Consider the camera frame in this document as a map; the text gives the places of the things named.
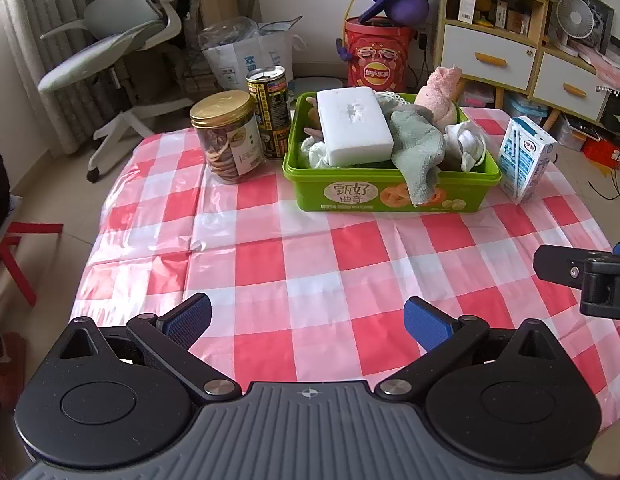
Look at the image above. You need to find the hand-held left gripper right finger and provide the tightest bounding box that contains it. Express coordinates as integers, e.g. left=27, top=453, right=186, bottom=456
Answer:
left=374, top=296, right=562, bottom=402

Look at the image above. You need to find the pink fringed cloth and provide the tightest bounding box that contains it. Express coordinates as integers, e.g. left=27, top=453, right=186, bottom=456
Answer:
left=575, top=42, right=620, bottom=97

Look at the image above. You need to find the white sock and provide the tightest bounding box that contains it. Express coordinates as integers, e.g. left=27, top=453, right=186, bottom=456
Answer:
left=444, top=122, right=489, bottom=174

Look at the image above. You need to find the blue lid storage box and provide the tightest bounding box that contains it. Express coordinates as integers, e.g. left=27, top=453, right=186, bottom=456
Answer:
left=504, top=92, right=549, bottom=129

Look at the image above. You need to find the blue and white milk carton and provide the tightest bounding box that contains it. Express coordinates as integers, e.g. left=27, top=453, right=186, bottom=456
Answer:
left=498, top=116, right=559, bottom=205

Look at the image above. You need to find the white desk fan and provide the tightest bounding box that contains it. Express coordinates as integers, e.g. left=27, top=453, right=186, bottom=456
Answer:
left=555, top=0, right=599, bottom=57

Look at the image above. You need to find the red printed bucket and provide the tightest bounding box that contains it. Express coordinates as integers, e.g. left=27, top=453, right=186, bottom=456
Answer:
left=344, top=16, right=417, bottom=92

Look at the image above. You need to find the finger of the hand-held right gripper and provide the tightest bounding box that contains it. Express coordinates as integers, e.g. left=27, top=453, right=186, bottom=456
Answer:
left=533, top=242, right=620, bottom=318

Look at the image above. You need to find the white drawer with orange handle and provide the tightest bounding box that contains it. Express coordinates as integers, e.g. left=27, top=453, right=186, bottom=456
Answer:
left=441, top=24, right=539, bottom=94
left=531, top=52, right=609, bottom=111

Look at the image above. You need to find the white paper bag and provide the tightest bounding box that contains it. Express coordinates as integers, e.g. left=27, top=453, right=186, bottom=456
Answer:
left=202, top=22, right=304, bottom=92

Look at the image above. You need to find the green plastic box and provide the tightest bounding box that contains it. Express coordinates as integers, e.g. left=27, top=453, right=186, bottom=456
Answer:
left=282, top=91, right=503, bottom=214

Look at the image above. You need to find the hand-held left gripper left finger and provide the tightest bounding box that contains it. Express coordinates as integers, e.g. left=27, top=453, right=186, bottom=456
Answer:
left=60, top=292, right=244, bottom=404

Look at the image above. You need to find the clear storage box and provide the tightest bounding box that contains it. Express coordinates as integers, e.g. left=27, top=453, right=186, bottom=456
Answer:
left=564, top=120, right=592, bottom=149
left=462, top=80, right=499, bottom=110

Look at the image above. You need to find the white sponge block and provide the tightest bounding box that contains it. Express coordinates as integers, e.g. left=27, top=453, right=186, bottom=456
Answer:
left=316, top=87, right=395, bottom=167

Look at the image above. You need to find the black bag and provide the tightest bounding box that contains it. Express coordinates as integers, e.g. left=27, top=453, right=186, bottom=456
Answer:
left=600, top=92, right=620, bottom=137

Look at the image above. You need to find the light green towel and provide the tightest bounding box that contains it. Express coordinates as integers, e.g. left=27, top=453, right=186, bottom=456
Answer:
left=390, top=110, right=447, bottom=207

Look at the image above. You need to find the gold lid cookie jar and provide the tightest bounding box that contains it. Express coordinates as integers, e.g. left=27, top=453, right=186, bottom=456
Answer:
left=190, top=90, right=266, bottom=185

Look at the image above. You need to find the red stool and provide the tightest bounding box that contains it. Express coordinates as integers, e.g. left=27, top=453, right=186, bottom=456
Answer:
left=0, top=222, right=64, bottom=307

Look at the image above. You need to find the beige soft toy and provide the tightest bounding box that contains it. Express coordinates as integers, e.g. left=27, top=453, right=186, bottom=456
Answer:
left=303, top=97, right=325, bottom=141

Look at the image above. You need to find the black floor cable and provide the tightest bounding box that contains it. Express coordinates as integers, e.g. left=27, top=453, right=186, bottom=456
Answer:
left=587, top=159, right=620, bottom=202

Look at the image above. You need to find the red checked tablecloth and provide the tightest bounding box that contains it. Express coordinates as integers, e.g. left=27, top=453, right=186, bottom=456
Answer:
left=82, top=105, right=620, bottom=434

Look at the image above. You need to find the black and yellow drink can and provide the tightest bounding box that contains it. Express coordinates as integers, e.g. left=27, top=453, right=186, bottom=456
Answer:
left=245, top=67, right=290, bottom=132
left=260, top=127, right=292, bottom=160

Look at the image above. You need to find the grey office chair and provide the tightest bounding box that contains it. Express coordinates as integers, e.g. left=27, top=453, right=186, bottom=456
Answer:
left=37, top=0, right=192, bottom=184

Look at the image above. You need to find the pink towel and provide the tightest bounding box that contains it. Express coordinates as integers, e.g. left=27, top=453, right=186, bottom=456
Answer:
left=415, top=65, right=464, bottom=127

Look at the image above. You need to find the wooden shelf cabinet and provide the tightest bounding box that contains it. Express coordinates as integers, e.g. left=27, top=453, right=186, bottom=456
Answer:
left=432, top=0, right=614, bottom=129

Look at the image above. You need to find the clear plastic bag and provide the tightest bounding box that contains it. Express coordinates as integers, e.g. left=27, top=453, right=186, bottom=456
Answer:
left=197, top=16, right=262, bottom=54

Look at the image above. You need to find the red storage box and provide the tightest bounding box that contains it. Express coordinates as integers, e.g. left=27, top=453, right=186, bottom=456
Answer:
left=582, top=137, right=620, bottom=164

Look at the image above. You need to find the black picture frame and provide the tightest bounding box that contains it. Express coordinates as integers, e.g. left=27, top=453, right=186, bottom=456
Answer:
left=572, top=0, right=616, bottom=57

